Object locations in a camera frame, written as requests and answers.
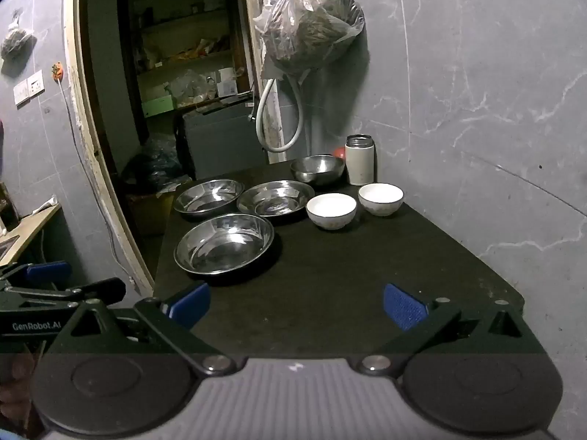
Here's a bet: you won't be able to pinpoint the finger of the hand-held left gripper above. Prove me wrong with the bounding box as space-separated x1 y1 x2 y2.
0 261 70 287
0 278 127 308

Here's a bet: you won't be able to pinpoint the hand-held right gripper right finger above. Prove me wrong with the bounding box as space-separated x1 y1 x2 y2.
358 283 548 374

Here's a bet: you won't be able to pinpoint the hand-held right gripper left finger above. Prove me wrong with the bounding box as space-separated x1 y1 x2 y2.
39 282 237 374

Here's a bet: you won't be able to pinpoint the shallow steel plate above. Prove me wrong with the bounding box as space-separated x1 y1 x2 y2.
236 180 316 223
173 179 245 220
173 213 275 276

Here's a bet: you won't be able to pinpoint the white red-rimmed bowl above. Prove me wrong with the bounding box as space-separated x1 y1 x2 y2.
306 193 357 231
358 183 405 217

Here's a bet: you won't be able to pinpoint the deep steel bowl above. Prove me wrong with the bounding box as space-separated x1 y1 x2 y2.
290 155 346 187

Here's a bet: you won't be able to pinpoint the wooden kitchen counter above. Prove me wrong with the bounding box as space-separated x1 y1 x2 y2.
0 202 62 267

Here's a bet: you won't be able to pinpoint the yellow bin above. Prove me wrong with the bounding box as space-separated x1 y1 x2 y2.
126 188 177 239

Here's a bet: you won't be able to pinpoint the black garbage bags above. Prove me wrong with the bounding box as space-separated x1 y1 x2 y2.
120 133 193 193

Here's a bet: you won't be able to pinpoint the white thermos flask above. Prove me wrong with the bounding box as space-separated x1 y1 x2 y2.
345 134 376 186

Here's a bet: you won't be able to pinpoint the grey appliance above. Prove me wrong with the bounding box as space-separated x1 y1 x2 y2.
176 96 269 182

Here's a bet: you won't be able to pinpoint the green box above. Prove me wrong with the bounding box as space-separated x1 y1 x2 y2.
141 95 176 119

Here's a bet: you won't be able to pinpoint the white carton box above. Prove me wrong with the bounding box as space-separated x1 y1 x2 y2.
216 68 239 98

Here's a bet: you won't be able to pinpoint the small hanging plastic bag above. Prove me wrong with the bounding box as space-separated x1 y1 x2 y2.
0 9 37 76

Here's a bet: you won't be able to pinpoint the cluttered wooden shelf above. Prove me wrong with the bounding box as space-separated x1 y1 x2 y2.
119 0 253 115

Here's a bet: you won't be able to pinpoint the large clear plastic bag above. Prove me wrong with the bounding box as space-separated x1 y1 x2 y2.
253 0 366 84

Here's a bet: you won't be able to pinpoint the thin grey cable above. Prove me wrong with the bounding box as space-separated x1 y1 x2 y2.
57 80 143 292

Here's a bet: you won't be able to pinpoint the cream door frame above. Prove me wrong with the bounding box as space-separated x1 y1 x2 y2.
62 0 282 294

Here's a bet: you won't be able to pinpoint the white wall switch panel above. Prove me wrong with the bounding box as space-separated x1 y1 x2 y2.
13 70 45 108

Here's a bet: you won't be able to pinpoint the white flexible hose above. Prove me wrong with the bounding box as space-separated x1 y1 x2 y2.
255 71 304 153

